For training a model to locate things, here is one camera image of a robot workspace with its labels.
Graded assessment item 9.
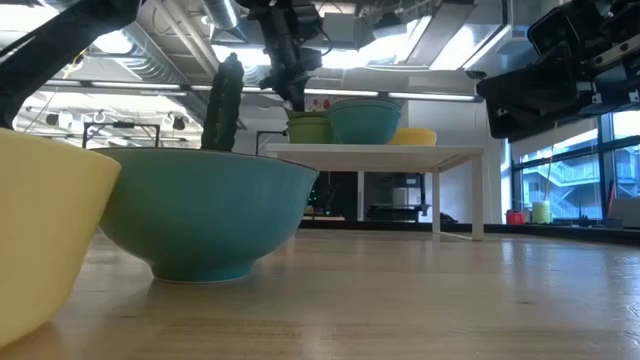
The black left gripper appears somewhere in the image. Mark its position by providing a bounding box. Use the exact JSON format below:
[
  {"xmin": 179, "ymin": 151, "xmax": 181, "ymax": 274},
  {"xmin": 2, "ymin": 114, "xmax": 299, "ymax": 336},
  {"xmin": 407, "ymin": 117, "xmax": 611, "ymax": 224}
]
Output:
[{"xmin": 238, "ymin": 0, "xmax": 325, "ymax": 113}]

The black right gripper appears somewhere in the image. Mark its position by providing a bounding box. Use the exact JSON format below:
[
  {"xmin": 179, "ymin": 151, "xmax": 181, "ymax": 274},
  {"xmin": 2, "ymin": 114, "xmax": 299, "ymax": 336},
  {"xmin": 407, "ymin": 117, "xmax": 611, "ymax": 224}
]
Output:
[{"xmin": 477, "ymin": 0, "xmax": 640, "ymax": 142}]

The red dotted lime-sided bowl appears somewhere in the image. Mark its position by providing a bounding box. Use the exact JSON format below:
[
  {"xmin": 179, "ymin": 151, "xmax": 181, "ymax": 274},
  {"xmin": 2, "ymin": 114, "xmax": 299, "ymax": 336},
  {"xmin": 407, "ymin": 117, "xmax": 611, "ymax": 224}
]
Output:
[
  {"xmin": 286, "ymin": 110, "xmax": 332, "ymax": 123},
  {"xmin": 303, "ymin": 94, "xmax": 334, "ymax": 113},
  {"xmin": 287, "ymin": 119, "xmax": 335, "ymax": 145}
]

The green patterned teal-sided bowl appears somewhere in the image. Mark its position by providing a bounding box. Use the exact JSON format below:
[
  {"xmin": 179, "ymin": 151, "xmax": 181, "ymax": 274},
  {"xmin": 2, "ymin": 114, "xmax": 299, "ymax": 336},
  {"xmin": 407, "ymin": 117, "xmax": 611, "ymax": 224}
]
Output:
[
  {"xmin": 92, "ymin": 146, "xmax": 320, "ymax": 285},
  {"xmin": 328, "ymin": 98, "xmax": 403, "ymax": 110},
  {"xmin": 329, "ymin": 107, "xmax": 401, "ymax": 145}
]

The yellow plastic bowl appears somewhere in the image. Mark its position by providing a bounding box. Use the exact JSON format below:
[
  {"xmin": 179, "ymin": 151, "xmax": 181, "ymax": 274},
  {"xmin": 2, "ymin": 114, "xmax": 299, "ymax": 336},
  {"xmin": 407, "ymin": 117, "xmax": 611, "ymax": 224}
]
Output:
[
  {"xmin": 388, "ymin": 127, "xmax": 438, "ymax": 147},
  {"xmin": 0, "ymin": 128, "xmax": 123, "ymax": 350}
]

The black bent metal tube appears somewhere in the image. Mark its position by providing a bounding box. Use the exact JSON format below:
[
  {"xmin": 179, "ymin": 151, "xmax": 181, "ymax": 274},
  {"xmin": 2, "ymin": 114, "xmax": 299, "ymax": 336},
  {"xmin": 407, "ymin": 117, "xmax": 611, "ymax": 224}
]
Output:
[{"xmin": 255, "ymin": 130, "xmax": 289, "ymax": 156}]

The tall green cactus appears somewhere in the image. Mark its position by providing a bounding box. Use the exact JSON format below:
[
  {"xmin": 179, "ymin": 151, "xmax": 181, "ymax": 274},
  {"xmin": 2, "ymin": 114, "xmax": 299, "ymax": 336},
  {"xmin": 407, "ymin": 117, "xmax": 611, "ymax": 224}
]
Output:
[{"xmin": 200, "ymin": 52, "xmax": 245, "ymax": 153}]

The grey ceiling box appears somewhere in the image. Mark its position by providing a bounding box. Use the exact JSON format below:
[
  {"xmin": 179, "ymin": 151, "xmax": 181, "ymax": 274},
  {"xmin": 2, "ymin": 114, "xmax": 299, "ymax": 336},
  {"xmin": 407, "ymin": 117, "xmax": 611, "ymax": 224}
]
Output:
[{"xmin": 323, "ymin": 12, "xmax": 359, "ymax": 44}]

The long ceiling light fixture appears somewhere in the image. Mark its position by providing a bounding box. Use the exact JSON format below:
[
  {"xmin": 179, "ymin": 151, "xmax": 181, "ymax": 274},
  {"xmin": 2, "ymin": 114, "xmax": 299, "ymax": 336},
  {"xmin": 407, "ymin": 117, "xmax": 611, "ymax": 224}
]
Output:
[{"xmin": 39, "ymin": 79, "xmax": 485, "ymax": 104}]

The white perforated shelf rack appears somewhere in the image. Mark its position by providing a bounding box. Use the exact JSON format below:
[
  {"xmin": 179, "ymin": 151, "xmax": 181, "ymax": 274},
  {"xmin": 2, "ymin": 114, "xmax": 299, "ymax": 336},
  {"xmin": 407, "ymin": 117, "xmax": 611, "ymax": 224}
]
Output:
[{"xmin": 264, "ymin": 143, "xmax": 486, "ymax": 242}]

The yellow-green cup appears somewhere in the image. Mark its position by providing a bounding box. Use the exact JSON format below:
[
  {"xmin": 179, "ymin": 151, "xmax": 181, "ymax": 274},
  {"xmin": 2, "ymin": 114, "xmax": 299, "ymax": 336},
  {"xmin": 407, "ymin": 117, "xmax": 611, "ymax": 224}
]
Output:
[{"xmin": 531, "ymin": 200, "xmax": 553, "ymax": 225}]

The grey laptop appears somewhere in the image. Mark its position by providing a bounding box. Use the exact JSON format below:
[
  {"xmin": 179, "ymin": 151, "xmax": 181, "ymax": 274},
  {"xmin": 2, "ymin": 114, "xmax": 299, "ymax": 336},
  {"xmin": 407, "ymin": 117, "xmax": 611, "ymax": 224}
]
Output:
[{"xmin": 603, "ymin": 196, "xmax": 640, "ymax": 230}]

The grey appliance box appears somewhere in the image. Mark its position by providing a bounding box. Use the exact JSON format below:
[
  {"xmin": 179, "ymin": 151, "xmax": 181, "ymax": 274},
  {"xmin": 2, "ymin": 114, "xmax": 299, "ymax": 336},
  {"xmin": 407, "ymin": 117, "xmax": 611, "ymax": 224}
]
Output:
[{"xmin": 392, "ymin": 187, "xmax": 426, "ymax": 209}]

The black low desk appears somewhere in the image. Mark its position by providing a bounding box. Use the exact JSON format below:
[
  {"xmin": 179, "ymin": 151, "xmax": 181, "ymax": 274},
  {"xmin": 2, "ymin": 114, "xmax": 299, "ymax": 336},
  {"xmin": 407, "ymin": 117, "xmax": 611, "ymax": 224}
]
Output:
[{"xmin": 364, "ymin": 202, "xmax": 431, "ymax": 222}]

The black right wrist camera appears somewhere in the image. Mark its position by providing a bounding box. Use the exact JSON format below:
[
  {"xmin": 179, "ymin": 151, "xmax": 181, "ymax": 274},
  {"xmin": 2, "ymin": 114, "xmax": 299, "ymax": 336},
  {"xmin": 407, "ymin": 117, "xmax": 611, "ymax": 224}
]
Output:
[{"xmin": 527, "ymin": 5, "xmax": 584, "ymax": 57}]

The silver round air duct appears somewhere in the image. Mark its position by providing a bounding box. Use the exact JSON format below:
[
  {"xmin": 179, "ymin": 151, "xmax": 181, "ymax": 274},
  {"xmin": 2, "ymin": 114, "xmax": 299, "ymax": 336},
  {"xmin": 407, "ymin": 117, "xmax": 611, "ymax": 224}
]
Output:
[{"xmin": 202, "ymin": 0, "xmax": 241, "ymax": 30}]

